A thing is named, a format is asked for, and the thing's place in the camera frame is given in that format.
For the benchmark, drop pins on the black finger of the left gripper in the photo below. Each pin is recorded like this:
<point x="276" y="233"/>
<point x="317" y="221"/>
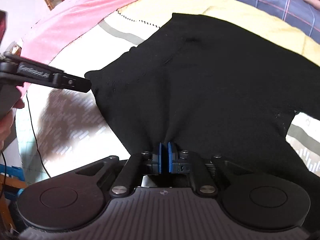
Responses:
<point x="75" y="83"/>

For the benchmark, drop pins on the pink blanket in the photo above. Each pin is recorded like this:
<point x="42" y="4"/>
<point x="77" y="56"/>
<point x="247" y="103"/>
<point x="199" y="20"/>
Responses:
<point x="82" y="35"/>

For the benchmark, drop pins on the yellow white patterned bedspread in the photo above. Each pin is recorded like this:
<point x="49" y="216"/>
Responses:
<point x="70" y="128"/>

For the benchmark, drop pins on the person's left hand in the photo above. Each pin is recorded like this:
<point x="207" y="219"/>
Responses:
<point x="10" y="101"/>

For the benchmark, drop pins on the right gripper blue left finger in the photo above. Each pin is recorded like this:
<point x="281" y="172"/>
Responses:
<point x="154" y="162"/>

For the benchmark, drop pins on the black pants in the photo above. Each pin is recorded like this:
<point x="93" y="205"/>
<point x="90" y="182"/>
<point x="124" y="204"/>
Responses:
<point x="210" y="86"/>

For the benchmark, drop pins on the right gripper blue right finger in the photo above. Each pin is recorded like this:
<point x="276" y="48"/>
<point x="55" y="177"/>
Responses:
<point x="178" y="160"/>

